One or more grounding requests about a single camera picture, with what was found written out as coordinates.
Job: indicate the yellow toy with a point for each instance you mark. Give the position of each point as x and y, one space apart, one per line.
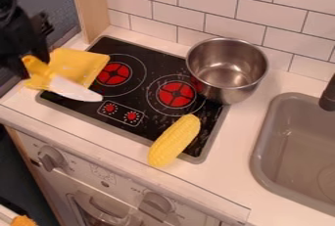
22 221

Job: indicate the yellow cloth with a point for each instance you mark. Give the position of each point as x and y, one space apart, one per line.
80 63

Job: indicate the toy stove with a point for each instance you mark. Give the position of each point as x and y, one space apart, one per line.
148 73

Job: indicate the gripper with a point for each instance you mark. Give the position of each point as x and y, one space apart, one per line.
17 34

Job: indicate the toy sink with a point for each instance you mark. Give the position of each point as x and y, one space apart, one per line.
296 148

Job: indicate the yellow toy corn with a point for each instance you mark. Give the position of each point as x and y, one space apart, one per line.
173 141

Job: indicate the silver pot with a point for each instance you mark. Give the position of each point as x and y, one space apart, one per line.
227 70

